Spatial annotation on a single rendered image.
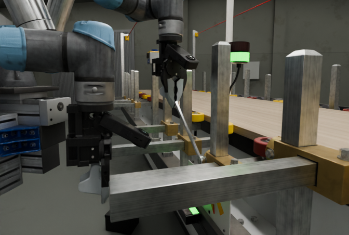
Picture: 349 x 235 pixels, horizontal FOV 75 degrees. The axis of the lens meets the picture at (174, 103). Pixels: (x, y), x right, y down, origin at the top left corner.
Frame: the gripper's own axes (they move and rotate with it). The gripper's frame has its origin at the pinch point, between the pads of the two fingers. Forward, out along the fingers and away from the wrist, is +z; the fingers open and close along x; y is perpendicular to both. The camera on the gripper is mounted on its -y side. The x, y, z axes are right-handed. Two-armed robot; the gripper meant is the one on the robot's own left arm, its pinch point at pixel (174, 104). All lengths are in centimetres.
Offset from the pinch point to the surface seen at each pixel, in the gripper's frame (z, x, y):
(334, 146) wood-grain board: 8.8, -23.9, -35.3
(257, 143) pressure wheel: 8.7, -9.9, -22.4
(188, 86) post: -4.8, -11.1, 6.4
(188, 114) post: 5.1, -11.4, 6.2
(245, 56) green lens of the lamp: -13.4, -7.0, -19.8
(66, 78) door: 5, -149, 821
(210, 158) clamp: 12.8, -0.5, -14.9
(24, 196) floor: 102, 30, 183
